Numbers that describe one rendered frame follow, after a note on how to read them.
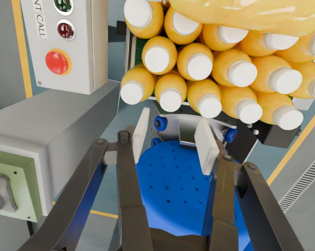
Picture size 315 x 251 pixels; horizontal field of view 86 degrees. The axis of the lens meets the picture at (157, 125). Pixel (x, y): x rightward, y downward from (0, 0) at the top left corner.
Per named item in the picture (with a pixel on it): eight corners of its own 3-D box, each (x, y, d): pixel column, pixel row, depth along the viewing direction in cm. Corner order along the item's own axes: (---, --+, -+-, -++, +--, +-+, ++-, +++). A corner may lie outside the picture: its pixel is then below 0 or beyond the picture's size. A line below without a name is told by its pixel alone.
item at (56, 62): (50, 71, 29) (46, 72, 28) (47, 49, 28) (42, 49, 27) (71, 74, 29) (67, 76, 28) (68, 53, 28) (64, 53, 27)
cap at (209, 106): (201, 93, 31) (203, 96, 29) (222, 97, 31) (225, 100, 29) (195, 112, 32) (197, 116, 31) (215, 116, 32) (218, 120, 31)
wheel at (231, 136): (222, 142, 48) (229, 146, 46) (227, 128, 46) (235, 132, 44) (228, 137, 51) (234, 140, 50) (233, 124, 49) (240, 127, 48)
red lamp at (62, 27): (60, 37, 27) (56, 37, 26) (59, 21, 26) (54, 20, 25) (74, 39, 27) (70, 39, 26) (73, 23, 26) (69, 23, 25)
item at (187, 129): (176, 125, 52) (178, 149, 40) (178, 118, 50) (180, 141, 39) (209, 130, 51) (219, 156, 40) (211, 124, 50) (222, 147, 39)
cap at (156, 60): (157, 41, 27) (156, 41, 26) (173, 59, 28) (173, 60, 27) (141, 59, 29) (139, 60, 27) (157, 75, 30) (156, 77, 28)
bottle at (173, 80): (188, 80, 48) (197, 102, 31) (168, 95, 50) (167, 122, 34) (173, 60, 45) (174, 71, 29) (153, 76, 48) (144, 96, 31)
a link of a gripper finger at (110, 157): (126, 170, 14) (90, 164, 14) (137, 137, 18) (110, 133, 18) (127, 156, 13) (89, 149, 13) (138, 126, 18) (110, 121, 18)
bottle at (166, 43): (163, 30, 43) (157, 24, 26) (181, 52, 44) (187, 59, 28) (144, 52, 45) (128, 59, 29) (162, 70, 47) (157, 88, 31)
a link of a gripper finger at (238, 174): (222, 171, 13) (259, 177, 13) (209, 137, 18) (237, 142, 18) (216, 184, 14) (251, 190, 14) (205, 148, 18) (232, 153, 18)
